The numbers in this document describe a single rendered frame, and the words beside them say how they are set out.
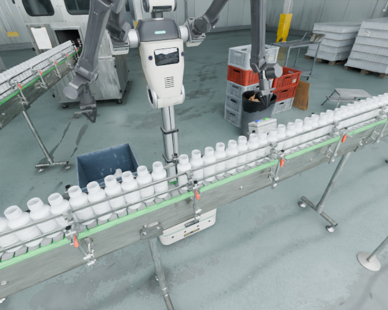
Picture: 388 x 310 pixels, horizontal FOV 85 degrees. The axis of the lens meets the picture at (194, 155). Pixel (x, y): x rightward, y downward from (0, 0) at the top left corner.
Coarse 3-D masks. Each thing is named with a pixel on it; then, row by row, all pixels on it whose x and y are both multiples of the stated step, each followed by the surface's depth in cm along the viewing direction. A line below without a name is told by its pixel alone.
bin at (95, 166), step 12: (84, 156) 127; (96, 156) 130; (108, 156) 134; (120, 156) 138; (132, 156) 132; (84, 168) 131; (96, 168) 134; (108, 168) 138; (120, 168) 142; (132, 168) 147; (84, 180) 126; (96, 180) 139
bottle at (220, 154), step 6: (216, 144) 93; (222, 144) 94; (216, 150) 94; (222, 150) 93; (216, 156) 94; (222, 156) 93; (222, 162) 96; (216, 168) 97; (222, 168) 97; (222, 174) 100
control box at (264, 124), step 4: (264, 120) 121; (268, 120) 120; (272, 120) 120; (276, 120) 121; (248, 124) 123; (252, 124) 120; (256, 124) 116; (260, 124) 117; (264, 124) 118; (268, 124) 119; (272, 124) 120; (276, 124) 121; (252, 128) 121; (256, 128) 117; (260, 128) 117; (264, 128) 118; (268, 128) 120; (276, 128) 122; (256, 132) 118; (268, 132) 120
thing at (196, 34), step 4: (188, 20) 122; (192, 20) 122; (188, 24) 122; (192, 24) 119; (192, 28) 121; (196, 28) 119; (192, 32) 123; (196, 32) 121; (200, 32) 121; (192, 36) 123; (196, 36) 124; (200, 36) 125; (204, 36) 126
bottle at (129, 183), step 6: (126, 174) 80; (126, 180) 78; (132, 180) 80; (126, 186) 79; (132, 186) 79; (138, 186) 83; (138, 192) 83; (126, 198) 82; (132, 198) 82; (138, 198) 84; (138, 204) 85
